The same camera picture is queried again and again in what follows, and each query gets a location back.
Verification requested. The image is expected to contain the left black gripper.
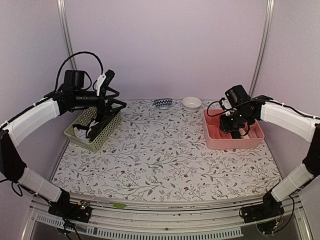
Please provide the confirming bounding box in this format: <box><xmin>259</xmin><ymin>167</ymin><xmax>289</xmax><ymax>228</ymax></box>
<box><xmin>73</xmin><ymin>86</ymin><xmax>127</xmax><ymax>116</ymax></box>

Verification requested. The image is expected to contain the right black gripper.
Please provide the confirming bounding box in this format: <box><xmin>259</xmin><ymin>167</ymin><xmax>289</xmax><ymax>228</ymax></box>
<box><xmin>219</xmin><ymin>108</ymin><xmax>253</xmax><ymax>133</ymax></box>

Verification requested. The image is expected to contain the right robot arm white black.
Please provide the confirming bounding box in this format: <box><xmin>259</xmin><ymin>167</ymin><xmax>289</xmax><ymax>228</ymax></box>
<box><xmin>220</xmin><ymin>85</ymin><xmax>320</xmax><ymax>218</ymax></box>

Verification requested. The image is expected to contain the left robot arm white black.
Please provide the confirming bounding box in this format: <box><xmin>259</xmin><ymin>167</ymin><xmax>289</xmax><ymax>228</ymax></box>
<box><xmin>0</xmin><ymin>51</ymin><xmax>127</xmax><ymax>217</ymax></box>

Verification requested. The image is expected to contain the rolled beige cloth in tray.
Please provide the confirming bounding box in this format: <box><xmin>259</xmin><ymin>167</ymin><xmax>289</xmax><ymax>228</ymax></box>
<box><xmin>239</xmin><ymin>127</ymin><xmax>250</xmax><ymax>139</ymax></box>

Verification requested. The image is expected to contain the pink divided organizer tray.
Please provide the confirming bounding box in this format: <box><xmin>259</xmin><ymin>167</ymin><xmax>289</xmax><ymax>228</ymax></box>
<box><xmin>202</xmin><ymin>110</ymin><xmax>265</xmax><ymax>150</ymax></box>

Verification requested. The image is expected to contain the blue white zigzag bowl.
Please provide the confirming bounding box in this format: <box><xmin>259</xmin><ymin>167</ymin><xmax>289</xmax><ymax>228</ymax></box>
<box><xmin>153</xmin><ymin>98</ymin><xmax>173</xmax><ymax>109</ymax></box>

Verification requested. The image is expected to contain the beige perforated plastic basket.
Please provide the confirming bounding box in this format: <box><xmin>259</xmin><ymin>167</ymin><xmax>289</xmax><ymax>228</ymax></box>
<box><xmin>64</xmin><ymin>107</ymin><xmax>122</xmax><ymax>153</ymax></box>

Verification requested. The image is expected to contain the small white bowl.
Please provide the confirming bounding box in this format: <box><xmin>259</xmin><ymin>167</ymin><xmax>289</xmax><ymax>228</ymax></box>
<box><xmin>182</xmin><ymin>96</ymin><xmax>202</xmax><ymax>113</ymax></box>

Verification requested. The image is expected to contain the floral patterned table mat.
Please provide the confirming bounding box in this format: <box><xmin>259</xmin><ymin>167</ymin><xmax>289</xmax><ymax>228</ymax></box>
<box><xmin>52</xmin><ymin>99</ymin><xmax>281</xmax><ymax>202</ymax></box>

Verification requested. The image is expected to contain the green tape piece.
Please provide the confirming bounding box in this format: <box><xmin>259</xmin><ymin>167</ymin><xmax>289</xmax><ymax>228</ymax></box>
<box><xmin>111</xmin><ymin>202</ymin><xmax>126</xmax><ymax>210</ymax></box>

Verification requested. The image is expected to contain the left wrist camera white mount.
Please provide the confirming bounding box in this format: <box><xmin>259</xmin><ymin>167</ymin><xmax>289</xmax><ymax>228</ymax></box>
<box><xmin>95</xmin><ymin>69</ymin><xmax>115</xmax><ymax>97</ymax></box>

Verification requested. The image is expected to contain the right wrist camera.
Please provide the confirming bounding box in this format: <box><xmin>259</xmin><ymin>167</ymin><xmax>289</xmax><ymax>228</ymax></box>
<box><xmin>219</xmin><ymin>97</ymin><xmax>233</xmax><ymax>116</ymax></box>

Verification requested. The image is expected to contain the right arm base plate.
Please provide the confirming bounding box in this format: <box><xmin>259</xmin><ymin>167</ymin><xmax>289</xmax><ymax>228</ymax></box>
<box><xmin>239</xmin><ymin>203</ymin><xmax>285</xmax><ymax>223</ymax></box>

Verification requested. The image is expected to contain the left aluminium frame post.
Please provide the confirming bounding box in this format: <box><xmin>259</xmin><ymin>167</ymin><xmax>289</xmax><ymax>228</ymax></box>
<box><xmin>56</xmin><ymin>0</ymin><xmax>74</xmax><ymax>56</ymax></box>

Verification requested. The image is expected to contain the aluminium frame post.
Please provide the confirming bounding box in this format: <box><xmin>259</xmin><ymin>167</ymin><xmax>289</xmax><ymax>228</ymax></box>
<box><xmin>249</xmin><ymin>0</ymin><xmax>275</xmax><ymax>97</ymax></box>
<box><xmin>56</xmin><ymin>0</ymin><xmax>74</xmax><ymax>56</ymax></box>

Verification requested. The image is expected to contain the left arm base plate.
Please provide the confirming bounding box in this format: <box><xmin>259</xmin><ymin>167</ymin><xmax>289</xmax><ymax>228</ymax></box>
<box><xmin>48</xmin><ymin>201</ymin><xmax>92</xmax><ymax>223</ymax></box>

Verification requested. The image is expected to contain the front aluminium rail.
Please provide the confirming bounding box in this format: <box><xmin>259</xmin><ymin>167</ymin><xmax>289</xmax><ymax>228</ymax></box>
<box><xmin>21</xmin><ymin>193</ymin><xmax>313</xmax><ymax>240</ymax></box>

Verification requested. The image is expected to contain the right aluminium frame post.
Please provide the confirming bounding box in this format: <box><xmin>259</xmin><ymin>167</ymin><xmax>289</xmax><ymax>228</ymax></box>
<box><xmin>249</xmin><ymin>0</ymin><xmax>275</xmax><ymax>97</ymax></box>

